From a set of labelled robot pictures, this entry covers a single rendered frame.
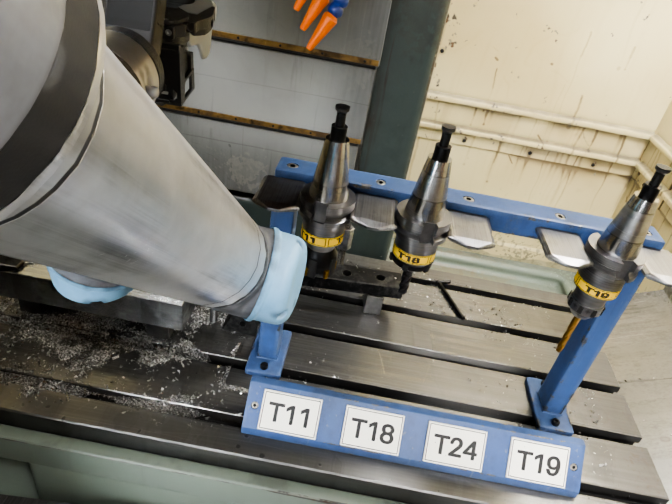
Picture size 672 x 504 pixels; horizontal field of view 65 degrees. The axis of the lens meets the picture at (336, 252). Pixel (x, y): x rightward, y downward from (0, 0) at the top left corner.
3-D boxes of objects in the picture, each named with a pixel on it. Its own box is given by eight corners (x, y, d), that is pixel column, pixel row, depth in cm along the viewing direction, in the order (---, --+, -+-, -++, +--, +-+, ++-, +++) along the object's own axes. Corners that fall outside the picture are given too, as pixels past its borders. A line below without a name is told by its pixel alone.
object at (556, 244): (595, 274, 57) (598, 268, 57) (547, 265, 57) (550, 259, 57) (578, 240, 63) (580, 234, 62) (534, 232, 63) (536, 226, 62)
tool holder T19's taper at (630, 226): (625, 238, 61) (654, 188, 57) (645, 262, 58) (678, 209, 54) (590, 235, 61) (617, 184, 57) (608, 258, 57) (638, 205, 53)
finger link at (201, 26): (188, 17, 58) (144, 35, 52) (187, -1, 57) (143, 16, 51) (227, 26, 58) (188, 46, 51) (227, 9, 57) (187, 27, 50)
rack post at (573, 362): (572, 437, 78) (675, 279, 61) (536, 430, 78) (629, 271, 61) (556, 386, 86) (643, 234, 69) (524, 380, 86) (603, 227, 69)
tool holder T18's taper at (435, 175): (438, 204, 61) (454, 150, 58) (448, 224, 58) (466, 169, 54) (401, 200, 61) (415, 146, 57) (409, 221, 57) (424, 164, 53)
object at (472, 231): (495, 255, 57) (497, 249, 57) (447, 246, 57) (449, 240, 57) (487, 223, 63) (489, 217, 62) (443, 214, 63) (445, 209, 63)
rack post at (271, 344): (279, 380, 78) (302, 208, 61) (244, 374, 78) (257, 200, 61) (291, 335, 86) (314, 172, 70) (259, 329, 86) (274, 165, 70)
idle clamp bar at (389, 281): (396, 317, 94) (403, 289, 90) (250, 297, 92) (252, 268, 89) (394, 299, 98) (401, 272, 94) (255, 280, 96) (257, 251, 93)
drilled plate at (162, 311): (182, 331, 78) (181, 305, 75) (-9, 294, 78) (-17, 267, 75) (226, 247, 97) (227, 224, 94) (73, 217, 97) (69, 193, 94)
